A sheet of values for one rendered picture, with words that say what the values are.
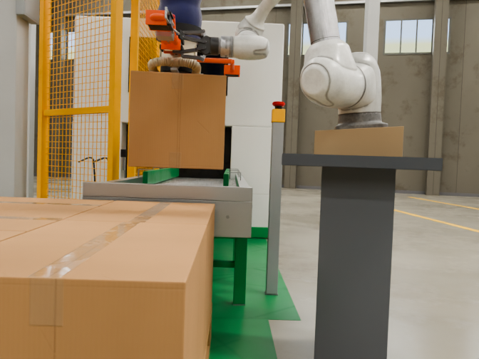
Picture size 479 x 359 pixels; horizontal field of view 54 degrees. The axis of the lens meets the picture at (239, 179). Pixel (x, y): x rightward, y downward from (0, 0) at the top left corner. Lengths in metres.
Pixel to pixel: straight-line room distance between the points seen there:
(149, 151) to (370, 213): 0.93
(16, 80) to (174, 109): 1.16
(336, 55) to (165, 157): 0.84
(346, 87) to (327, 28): 0.21
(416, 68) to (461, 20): 1.55
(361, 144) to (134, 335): 1.14
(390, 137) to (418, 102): 11.34
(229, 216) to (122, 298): 1.27
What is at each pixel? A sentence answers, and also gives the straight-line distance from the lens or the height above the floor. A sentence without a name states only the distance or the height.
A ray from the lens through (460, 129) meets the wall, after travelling 13.10.
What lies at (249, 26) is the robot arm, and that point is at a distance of 2.15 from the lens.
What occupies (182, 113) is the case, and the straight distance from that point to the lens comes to 2.00.
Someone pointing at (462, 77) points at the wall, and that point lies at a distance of 13.26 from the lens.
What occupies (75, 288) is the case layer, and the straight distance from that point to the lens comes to 0.73.
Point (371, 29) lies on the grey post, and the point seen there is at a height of 2.08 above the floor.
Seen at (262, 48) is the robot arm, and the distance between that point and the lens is 2.04.
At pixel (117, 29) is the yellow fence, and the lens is 2.86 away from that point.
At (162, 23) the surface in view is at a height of 1.18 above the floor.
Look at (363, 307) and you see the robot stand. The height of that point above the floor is 0.22.
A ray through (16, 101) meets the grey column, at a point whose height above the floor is 1.00.
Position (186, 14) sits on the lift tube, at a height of 1.38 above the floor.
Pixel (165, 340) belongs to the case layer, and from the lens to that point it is 0.72.
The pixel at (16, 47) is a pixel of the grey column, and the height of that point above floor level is 1.30.
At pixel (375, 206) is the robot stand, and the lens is 1.68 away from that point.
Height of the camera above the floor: 0.72
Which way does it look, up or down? 2 degrees down
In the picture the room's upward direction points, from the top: 2 degrees clockwise
